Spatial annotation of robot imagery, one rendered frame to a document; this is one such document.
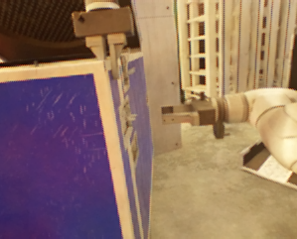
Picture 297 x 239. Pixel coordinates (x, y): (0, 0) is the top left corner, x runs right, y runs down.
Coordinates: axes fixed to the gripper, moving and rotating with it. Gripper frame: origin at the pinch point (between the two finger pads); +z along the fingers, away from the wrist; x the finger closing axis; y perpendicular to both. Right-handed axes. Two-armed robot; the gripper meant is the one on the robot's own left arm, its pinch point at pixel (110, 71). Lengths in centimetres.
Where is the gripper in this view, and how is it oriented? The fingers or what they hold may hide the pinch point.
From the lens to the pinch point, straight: 53.5
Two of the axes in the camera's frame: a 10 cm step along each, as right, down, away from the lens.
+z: 0.9, 9.9, 1.4
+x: 9.9, -0.8, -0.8
